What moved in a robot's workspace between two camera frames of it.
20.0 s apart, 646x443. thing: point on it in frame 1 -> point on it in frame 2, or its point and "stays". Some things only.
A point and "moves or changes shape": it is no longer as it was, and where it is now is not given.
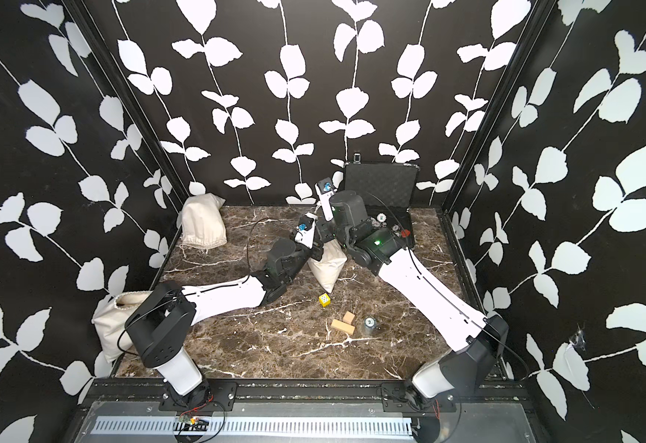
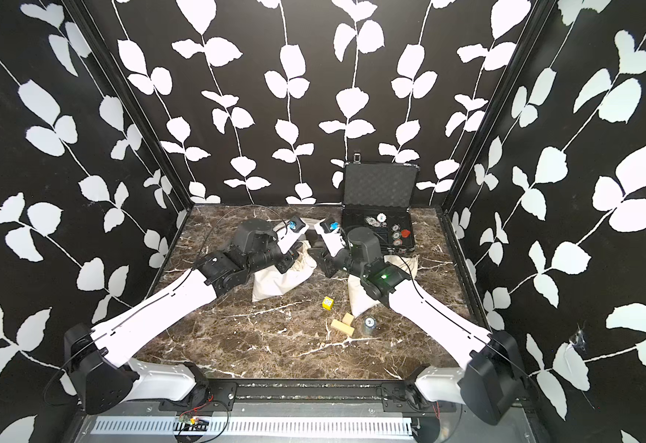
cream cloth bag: [110, 324] moves or changes shape
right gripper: [326, 224] -> [328, 264]
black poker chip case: [389, 192] stays
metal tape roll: [370, 323] stays
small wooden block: [349, 317] stays
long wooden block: [343, 327] stays
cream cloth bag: [328, 269] moves or changes shape
